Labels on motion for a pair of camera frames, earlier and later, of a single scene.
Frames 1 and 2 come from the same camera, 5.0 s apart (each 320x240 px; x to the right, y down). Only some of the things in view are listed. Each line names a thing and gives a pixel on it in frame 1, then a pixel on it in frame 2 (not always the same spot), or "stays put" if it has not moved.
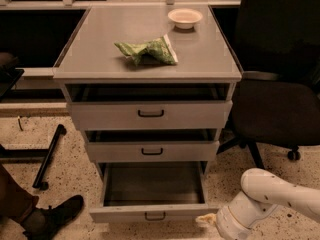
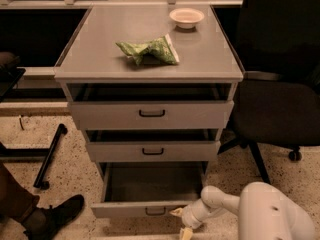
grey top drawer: [146, 106] stays put
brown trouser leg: [16, 203] stays put
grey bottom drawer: [153, 192] stays put
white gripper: [227, 224] to [191, 214]
